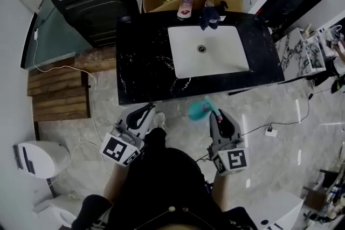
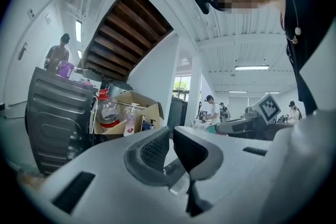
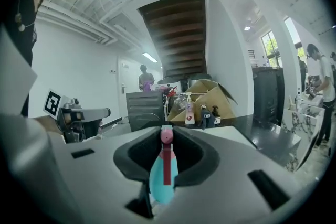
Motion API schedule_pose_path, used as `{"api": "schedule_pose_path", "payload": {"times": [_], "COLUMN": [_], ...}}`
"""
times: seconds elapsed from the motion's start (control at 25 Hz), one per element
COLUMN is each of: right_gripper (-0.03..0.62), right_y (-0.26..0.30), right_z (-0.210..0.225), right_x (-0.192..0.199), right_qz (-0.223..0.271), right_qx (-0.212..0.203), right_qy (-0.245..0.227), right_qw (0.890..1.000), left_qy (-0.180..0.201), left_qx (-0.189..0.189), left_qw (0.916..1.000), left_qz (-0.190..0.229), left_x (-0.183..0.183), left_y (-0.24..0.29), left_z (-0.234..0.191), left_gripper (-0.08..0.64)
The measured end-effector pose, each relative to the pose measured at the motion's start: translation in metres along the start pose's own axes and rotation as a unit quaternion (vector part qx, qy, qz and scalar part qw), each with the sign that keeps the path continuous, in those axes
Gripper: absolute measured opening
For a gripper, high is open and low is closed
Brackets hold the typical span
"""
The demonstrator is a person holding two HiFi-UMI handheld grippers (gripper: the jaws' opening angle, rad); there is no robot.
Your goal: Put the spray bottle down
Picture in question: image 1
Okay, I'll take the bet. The white marble cabinet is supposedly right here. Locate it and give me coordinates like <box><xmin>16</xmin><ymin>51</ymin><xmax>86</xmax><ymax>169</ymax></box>
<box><xmin>274</xmin><ymin>26</ymin><xmax>327</xmax><ymax>82</ymax></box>

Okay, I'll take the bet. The black drawer cabinet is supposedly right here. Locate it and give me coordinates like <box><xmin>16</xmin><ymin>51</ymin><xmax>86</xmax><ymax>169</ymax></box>
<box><xmin>46</xmin><ymin>0</ymin><xmax>142</xmax><ymax>48</ymax></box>

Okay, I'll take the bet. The black faucet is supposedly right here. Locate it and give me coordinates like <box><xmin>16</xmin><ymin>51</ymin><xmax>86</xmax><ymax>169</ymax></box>
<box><xmin>198</xmin><ymin>0</ymin><xmax>229</xmax><ymax>31</ymax></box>

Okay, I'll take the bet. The white cabinet with black knob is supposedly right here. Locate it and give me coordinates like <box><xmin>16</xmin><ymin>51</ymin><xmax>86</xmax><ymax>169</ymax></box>
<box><xmin>241</xmin><ymin>190</ymin><xmax>306</xmax><ymax>230</ymax></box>

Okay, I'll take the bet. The white toilet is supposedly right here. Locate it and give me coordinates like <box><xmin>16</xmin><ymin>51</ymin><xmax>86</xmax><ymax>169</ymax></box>
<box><xmin>11</xmin><ymin>140</ymin><xmax>71</xmax><ymax>180</ymax></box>

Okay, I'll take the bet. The person's white shoe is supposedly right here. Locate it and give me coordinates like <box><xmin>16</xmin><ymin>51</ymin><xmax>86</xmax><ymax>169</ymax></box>
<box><xmin>153</xmin><ymin>111</ymin><xmax>167</xmax><ymax>130</ymax></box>

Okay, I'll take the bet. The person's right forearm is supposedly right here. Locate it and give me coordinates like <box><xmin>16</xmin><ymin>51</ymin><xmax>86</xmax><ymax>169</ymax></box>
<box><xmin>212</xmin><ymin>169</ymin><xmax>238</xmax><ymax>214</ymax></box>

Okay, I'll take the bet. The wooden slat platform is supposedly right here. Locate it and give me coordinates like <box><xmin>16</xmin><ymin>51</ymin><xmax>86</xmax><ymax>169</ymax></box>
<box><xmin>26</xmin><ymin>46</ymin><xmax>117</xmax><ymax>122</ymax></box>

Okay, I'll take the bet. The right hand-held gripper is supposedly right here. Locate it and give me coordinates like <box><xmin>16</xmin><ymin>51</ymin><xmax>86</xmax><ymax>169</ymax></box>
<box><xmin>206</xmin><ymin>108</ymin><xmax>250</xmax><ymax>177</ymax></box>

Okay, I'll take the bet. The white cable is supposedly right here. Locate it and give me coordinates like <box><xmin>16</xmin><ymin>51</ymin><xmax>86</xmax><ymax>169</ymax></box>
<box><xmin>31</xmin><ymin>28</ymin><xmax>114</xmax><ymax>186</ymax></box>

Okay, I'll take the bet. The person's left forearm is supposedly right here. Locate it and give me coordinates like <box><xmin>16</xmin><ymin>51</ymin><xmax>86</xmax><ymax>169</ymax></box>
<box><xmin>103</xmin><ymin>161</ymin><xmax>130</xmax><ymax>206</ymax></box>

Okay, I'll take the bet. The white power strip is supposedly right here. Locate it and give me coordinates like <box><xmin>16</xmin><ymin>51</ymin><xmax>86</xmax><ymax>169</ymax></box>
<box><xmin>264</xmin><ymin>126</ymin><xmax>278</xmax><ymax>138</ymax></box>

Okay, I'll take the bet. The white toilet seat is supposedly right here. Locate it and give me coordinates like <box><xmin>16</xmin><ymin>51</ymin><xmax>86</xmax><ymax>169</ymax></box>
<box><xmin>31</xmin><ymin>194</ymin><xmax>85</xmax><ymax>230</ymax></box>

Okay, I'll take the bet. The black marble vanity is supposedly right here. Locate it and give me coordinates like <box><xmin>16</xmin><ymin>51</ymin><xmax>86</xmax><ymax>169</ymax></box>
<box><xmin>115</xmin><ymin>10</ymin><xmax>286</xmax><ymax>106</ymax></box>

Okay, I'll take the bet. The green glass panel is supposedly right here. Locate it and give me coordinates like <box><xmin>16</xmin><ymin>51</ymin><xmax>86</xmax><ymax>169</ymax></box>
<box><xmin>24</xmin><ymin>0</ymin><xmax>94</xmax><ymax>71</ymax></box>

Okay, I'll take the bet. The person's black clothing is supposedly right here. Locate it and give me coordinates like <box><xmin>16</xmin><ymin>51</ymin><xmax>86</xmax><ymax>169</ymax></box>
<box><xmin>71</xmin><ymin>127</ymin><xmax>259</xmax><ymax>230</ymax></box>

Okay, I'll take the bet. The white sink basin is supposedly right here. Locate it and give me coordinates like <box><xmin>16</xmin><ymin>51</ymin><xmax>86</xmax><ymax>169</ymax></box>
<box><xmin>167</xmin><ymin>25</ymin><xmax>250</xmax><ymax>80</ymax></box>

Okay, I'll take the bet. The black cable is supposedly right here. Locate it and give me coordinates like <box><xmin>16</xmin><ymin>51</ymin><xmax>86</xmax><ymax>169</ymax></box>
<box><xmin>241</xmin><ymin>92</ymin><xmax>314</xmax><ymax>137</ymax></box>

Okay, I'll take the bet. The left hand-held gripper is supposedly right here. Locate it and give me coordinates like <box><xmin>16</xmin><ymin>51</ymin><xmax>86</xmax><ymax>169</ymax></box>
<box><xmin>99</xmin><ymin>102</ymin><xmax>157</xmax><ymax>168</ymax></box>

